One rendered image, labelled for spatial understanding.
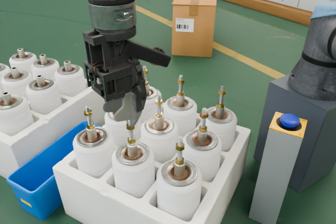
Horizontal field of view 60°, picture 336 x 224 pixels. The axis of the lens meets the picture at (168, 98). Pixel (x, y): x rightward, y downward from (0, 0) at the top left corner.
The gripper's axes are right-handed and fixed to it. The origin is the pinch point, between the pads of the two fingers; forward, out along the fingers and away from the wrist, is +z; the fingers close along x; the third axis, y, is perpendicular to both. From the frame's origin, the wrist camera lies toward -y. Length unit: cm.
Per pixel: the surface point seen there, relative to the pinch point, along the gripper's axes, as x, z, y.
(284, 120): 19.7, 1.9, -25.8
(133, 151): 1.0, 8.1, 1.1
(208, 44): -63, 27, -92
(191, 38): -71, 24, -86
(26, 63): -67, 11, 3
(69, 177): -9.9, 17.1, 12.9
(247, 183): 10.5, 34.8, -32.8
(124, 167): 2.3, 9.8, 4.5
